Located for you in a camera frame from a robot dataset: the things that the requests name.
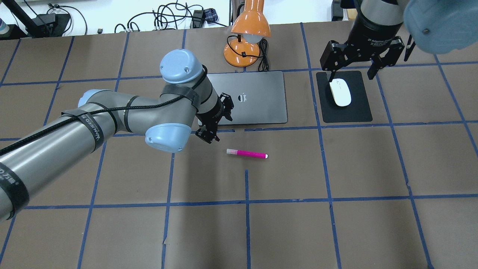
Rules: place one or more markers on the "pink highlighter pen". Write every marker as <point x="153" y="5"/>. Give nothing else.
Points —
<point x="247" y="153"/>

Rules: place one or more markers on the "white computer mouse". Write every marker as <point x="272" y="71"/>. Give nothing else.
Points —
<point x="340" y="92"/>

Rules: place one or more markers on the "silver laptop notebook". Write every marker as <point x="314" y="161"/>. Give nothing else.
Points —
<point x="258" y="97"/>

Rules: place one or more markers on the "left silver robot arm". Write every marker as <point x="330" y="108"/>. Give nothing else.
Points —
<point x="35" y="161"/>

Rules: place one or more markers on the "orange desk lamp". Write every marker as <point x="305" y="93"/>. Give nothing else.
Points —
<point x="247" y="44"/>

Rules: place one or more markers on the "black mousepad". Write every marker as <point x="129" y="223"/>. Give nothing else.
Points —
<point x="358" y="111"/>

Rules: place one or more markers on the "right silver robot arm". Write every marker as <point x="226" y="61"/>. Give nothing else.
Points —
<point x="434" y="26"/>

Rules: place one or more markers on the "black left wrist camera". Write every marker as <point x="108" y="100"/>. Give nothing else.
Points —
<point x="227" y="106"/>

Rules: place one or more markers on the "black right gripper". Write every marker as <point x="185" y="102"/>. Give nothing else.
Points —
<point x="368" y="33"/>

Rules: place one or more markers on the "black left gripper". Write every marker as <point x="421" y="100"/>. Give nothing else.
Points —
<point x="214" y="116"/>

